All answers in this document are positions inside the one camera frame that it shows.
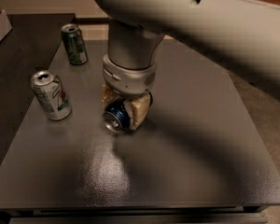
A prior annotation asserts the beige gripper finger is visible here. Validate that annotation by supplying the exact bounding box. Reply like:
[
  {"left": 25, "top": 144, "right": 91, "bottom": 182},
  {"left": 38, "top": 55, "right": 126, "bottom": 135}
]
[
  {"left": 102, "top": 84, "right": 122, "bottom": 109},
  {"left": 125, "top": 94, "right": 151, "bottom": 131}
]

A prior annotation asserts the blue pepsi can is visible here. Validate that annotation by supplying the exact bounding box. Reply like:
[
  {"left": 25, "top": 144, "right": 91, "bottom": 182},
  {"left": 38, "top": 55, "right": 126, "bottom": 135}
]
[{"left": 102, "top": 91, "right": 154, "bottom": 133}]

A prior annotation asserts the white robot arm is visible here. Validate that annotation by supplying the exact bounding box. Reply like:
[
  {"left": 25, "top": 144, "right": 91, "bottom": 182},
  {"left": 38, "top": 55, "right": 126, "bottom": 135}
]
[{"left": 95, "top": 0, "right": 280, "bottom": 133}]

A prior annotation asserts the white 7up can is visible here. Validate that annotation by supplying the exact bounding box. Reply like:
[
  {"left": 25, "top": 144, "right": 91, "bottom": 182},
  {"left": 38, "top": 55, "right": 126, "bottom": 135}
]
[{"left": 31, "top": 70, "right": 72, "bottom": 120}]

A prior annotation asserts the green soda can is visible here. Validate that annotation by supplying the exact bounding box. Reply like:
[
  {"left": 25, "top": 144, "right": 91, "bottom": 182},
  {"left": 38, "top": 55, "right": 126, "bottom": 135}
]
[{"left": 61, "top": 23, "right": 88, "bottom": 65}]

